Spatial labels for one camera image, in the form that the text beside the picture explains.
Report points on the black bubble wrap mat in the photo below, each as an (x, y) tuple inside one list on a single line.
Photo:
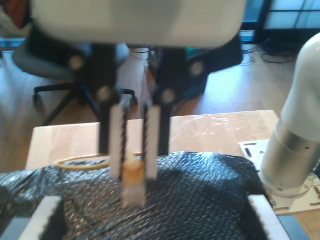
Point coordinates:
[(187, 195)]

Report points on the grey office chair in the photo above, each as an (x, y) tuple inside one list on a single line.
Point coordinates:
[(37, 65)]

